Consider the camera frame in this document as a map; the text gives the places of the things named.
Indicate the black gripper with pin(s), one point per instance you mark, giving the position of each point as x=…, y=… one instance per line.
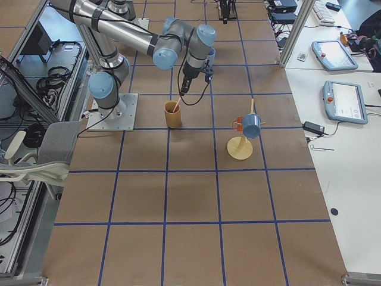
x=189, y=73

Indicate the light blue plastic cup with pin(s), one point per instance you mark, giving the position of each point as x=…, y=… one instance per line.
x=211, y=56

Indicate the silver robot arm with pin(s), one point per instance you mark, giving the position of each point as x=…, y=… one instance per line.
x=164, y=49

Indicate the orange cup on stand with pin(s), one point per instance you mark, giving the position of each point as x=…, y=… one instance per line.
x=237, y=124

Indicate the blue cup on stand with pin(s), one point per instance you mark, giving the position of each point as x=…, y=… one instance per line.
x=251, y=124

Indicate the round wooden cup stand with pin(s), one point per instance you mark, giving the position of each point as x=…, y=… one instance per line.
x=240, y=147

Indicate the bamboo cylinder holder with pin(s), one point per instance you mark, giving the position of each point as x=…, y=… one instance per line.
x=173, y=120

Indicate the black power adapter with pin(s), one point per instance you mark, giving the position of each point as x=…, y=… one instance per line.
x=313, y=128

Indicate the allen key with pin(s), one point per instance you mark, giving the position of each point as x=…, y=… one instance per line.
x=321, y=149

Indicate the teach pendant far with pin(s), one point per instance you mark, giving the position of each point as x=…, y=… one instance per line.
x=333, y=56

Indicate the teach pendant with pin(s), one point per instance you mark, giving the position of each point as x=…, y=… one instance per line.
x=344, y=102
x=333, y=56

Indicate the white keyboard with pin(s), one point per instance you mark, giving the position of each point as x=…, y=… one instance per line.
x=322, y=14

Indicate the teach pendant near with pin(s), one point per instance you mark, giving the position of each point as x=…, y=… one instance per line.
x=344, y=102

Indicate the grey office chair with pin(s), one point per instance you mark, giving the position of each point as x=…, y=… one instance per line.
x=50, y=165

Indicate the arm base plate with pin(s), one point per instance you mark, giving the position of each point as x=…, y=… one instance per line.
x=122, y=117
x=142, y=22

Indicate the aluminium frame post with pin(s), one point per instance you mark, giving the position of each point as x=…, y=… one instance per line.
x=303, y=13

